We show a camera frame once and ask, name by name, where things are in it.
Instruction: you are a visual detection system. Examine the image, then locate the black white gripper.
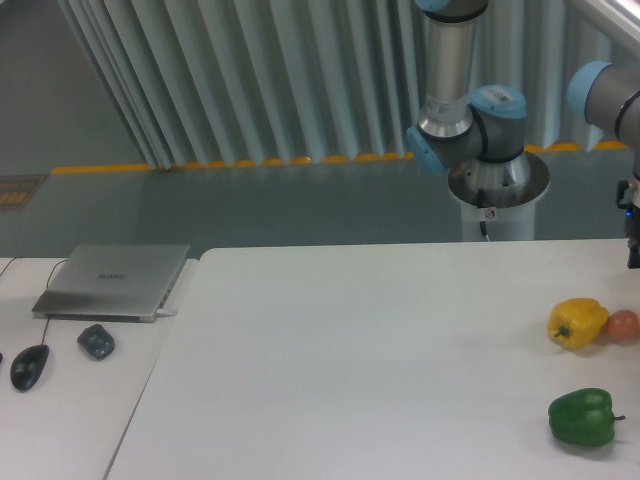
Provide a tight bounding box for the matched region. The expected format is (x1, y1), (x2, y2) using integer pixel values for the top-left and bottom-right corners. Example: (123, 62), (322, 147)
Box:
(615, 179), (639, 269)

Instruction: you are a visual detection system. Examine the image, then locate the brown egg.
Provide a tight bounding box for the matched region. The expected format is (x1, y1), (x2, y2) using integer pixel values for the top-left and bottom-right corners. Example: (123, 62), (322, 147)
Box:
(606, 309), (639, 343)

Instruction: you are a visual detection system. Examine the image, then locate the yellow bell pepper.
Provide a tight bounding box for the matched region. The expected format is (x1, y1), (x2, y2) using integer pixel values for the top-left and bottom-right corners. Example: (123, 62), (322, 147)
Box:
(547, 298), (609, 350)

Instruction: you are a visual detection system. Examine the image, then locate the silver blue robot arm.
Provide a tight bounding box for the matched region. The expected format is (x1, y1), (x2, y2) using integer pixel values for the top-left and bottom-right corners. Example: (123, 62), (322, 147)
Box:
(406, 1), (639, 269)

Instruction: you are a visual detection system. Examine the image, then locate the green bell pepper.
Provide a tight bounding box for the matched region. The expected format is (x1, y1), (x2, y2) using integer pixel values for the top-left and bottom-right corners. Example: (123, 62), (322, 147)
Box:
(547, 388), (625, 447)

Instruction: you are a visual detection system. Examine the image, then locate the grey folding partition screen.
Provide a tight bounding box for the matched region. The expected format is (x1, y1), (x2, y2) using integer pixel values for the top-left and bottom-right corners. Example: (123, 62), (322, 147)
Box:
(61, 1), (639, 169)

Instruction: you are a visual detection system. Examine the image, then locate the silver closed laptop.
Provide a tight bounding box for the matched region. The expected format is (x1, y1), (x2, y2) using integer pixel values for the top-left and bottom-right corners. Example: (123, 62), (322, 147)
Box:
(32, 244), (189, 322)

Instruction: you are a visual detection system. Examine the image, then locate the dark grey small gadget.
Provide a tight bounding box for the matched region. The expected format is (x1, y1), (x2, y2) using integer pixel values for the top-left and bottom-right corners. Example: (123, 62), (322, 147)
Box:
(77, 324), (116, 361)

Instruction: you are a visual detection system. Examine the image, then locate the black computer mouse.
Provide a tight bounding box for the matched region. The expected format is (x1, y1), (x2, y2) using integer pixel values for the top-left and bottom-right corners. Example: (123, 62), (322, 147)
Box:
(10, 344), (50, 392)

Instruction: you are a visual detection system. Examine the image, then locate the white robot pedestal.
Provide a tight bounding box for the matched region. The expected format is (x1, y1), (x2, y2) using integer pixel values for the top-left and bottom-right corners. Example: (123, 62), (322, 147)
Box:
(448, 152), (550, 242)

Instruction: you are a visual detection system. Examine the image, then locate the white usb cable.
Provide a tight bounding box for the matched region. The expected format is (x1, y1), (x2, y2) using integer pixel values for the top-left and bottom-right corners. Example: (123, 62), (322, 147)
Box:
(155, 259), (199, 318)

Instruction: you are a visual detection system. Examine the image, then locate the black mouse cable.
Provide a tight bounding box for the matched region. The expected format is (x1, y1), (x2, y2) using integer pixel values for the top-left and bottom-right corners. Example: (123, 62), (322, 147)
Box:
(0, 257), (70, 347)

